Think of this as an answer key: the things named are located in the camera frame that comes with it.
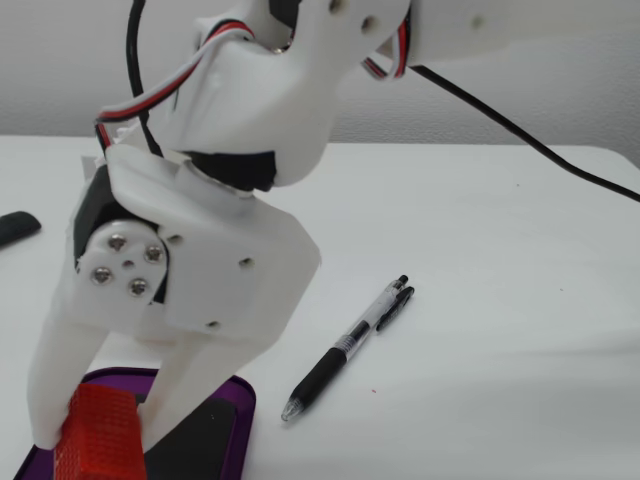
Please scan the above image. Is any black rounded flat object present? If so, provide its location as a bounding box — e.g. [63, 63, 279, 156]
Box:
[0, 211, 42, 246]

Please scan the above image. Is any red white black servo wire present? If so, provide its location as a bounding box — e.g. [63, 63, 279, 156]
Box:
[94, 19, 257, 151]
[359, 14, 417, 81]

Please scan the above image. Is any black clear retractable pen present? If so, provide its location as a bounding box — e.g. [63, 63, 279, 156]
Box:
[280, 274, 415, 425]

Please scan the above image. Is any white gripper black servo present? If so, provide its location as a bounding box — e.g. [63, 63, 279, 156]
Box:
[73, 145, 322, 451]

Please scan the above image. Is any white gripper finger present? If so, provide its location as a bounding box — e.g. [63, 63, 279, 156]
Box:
[27, 219, 170, 449]

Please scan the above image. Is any red perforated rectangular cube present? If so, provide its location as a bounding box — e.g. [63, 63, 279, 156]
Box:
[53, 383, 149, 480]

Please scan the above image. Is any black cable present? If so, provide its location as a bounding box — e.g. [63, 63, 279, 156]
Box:
[125, 0, 640, 204]

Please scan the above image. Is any purple tray with black mat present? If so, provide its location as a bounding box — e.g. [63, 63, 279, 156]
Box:
[12, 367, 257, 480]

